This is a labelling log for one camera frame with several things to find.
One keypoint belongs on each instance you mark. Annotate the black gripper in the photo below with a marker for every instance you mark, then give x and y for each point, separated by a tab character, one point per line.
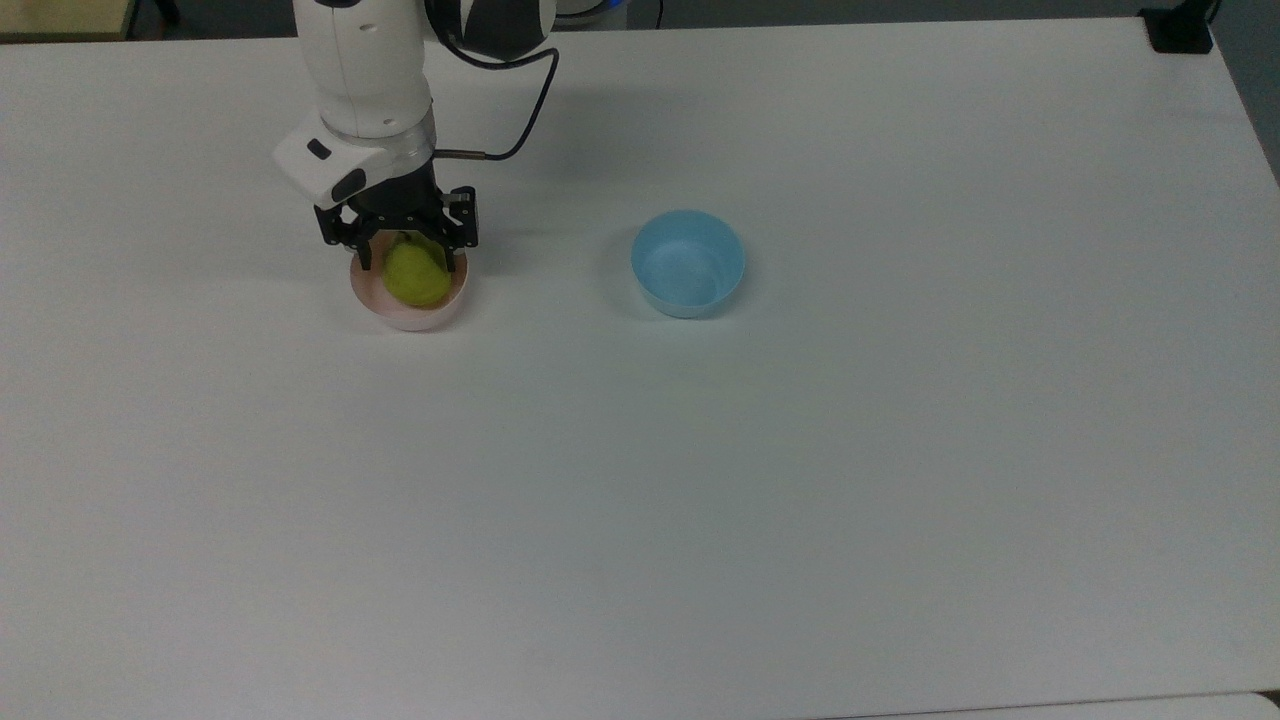
405	205

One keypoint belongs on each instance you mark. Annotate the green pear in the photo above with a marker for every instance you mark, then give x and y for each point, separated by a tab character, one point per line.
415	275

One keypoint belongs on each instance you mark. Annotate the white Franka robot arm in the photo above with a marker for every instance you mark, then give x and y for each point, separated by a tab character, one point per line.
365	80

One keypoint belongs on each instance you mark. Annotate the pink plastic bowl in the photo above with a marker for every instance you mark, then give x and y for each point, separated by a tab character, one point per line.
410	318

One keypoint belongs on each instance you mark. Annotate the light blue plastic bowl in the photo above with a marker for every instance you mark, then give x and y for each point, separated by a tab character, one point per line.
688	265

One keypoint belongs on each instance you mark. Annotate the wooden furniture board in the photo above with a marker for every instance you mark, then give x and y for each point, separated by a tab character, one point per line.
60	18

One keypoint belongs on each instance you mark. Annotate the black table clamp mount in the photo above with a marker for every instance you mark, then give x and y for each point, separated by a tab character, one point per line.
1180	25

